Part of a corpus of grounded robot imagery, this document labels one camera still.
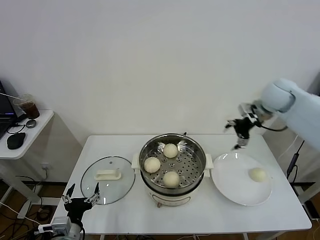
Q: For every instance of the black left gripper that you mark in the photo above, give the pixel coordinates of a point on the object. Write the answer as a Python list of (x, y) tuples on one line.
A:
[(75, 207)]

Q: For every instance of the white steamed baozi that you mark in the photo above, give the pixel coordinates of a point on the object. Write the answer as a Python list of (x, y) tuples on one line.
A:
[(171, 179), (152, 164), (257, 174), (170, 150)]

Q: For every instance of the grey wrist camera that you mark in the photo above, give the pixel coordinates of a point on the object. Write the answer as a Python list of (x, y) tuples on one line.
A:
[(247, 112), (61, 225)]

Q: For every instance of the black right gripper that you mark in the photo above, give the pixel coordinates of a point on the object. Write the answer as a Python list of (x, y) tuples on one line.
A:
[(243, 128)]

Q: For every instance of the plastic cup dark drink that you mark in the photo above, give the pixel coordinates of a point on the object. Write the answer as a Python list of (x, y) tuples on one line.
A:
[(30, 109)]

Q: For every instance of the black laptop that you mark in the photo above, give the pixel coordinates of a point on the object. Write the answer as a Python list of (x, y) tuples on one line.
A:
[(5, 110)]

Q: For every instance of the white round plate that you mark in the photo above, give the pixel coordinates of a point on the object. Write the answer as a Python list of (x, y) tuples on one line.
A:
[(232, 180)]

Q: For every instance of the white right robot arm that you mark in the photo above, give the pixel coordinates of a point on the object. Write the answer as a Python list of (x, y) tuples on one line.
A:
[(277, 97)]

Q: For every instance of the stainless steel steamer basket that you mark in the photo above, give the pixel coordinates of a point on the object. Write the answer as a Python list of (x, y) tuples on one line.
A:
[(190, 170)]

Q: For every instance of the white wall outlet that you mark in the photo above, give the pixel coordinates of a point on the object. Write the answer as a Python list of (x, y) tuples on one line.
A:
[(45, 165)]

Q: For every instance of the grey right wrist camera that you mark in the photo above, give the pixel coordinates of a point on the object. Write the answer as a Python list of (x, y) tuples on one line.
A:
[(247, 112)]

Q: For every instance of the round glass pot lid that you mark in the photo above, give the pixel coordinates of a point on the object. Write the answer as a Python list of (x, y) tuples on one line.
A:
[(117, 185)]

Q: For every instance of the thin drinking straw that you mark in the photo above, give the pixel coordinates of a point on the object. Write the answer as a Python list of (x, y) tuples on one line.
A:
[(10, 95)]

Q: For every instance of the black computer mouse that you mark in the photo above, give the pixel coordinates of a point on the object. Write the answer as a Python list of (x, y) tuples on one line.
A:
[(16, 140)]

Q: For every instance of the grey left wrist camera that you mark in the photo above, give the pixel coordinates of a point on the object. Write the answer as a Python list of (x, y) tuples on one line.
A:
[(61, 225)]

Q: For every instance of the white side table with laptop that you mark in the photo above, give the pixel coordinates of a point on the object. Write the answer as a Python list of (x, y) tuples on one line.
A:
[(30, 135)]

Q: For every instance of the small round metal disc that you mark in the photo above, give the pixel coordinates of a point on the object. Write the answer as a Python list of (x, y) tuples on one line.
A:
[(31, 123)]

